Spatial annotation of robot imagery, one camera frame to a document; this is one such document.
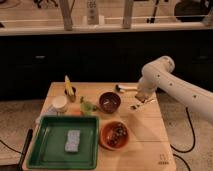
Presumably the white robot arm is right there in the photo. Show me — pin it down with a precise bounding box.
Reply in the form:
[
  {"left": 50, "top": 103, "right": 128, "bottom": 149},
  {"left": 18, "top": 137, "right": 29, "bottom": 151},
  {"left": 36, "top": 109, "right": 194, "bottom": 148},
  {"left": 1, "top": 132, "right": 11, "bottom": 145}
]
[{"left": 136, "top": 56, "right": 213, "bottom": 124}]

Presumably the purple bowl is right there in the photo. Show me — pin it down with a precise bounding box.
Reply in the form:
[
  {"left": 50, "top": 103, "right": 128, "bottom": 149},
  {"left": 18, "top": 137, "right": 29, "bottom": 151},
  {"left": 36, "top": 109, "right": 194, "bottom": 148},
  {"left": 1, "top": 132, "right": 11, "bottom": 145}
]
[{"left": 99, "top": 92, "right": 121, "bottom": 114}]

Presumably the orange bowl with beads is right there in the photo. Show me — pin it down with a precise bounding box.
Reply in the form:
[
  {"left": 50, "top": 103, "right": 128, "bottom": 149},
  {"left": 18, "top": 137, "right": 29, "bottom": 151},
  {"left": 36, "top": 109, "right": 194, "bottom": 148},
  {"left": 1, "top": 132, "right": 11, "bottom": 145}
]
[{"left": 99, "top": 121, "right": 130, "bottom": 151}]

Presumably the silver fork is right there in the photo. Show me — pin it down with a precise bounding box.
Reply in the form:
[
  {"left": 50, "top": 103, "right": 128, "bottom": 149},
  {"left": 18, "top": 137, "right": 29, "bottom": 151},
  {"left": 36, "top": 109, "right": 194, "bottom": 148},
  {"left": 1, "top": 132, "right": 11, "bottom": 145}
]
[{"left": 130, "top": 99, "right": 155, "bottom": 110}]

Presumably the green leafy toy vegetable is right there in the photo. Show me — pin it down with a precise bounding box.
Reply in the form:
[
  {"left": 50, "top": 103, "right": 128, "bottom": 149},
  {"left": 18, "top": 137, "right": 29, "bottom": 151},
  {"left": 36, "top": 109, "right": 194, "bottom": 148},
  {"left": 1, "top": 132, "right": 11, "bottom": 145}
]
[{"left": 80, "top": 97, "right": 97, "bottom": 115}]

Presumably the orange toy carrot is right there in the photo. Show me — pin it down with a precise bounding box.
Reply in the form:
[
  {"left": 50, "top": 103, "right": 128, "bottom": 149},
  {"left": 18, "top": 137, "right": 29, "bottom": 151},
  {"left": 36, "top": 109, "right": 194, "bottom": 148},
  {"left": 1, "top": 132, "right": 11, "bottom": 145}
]
[{"left": 71, "top": 110, "right": 82, "bottom": 116}]

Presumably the blue-grey sponge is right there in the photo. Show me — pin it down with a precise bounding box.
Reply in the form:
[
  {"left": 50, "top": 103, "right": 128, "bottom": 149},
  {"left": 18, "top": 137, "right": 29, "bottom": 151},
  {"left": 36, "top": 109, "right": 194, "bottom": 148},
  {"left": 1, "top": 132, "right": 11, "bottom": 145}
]
[{"left": 65, "top": 130, "right": 81, "bottom": 152}]

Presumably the white round container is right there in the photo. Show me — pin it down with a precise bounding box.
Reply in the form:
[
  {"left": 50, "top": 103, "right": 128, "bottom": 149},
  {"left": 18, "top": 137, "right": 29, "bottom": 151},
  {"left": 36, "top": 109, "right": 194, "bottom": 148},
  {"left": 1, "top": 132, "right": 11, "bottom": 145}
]
[{"left": 52, "top": 96, "right": 68, "bottom": 113}]

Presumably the green plastic tray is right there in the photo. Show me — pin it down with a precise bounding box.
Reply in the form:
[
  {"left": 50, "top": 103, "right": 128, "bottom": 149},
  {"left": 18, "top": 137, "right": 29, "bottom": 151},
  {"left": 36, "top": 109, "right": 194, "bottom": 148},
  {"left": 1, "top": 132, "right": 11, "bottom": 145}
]
[{"left": 27, "top": 116, "right": 99, "bottom": 170}]

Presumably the black rod left of table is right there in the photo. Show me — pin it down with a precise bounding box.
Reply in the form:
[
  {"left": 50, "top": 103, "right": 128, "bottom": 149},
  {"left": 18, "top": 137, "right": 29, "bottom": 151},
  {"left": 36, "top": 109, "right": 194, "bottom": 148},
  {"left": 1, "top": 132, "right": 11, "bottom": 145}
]
[{"left": 17, "top": 129, "right": 33, "bottom": 171}]

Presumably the black cable on floor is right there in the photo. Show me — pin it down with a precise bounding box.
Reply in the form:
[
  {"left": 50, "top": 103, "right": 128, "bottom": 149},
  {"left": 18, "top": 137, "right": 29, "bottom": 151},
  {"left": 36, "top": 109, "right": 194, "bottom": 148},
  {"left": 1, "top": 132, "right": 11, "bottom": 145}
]
[{"left": 170, "top": 107, "right": 198, "bottom": 171}]

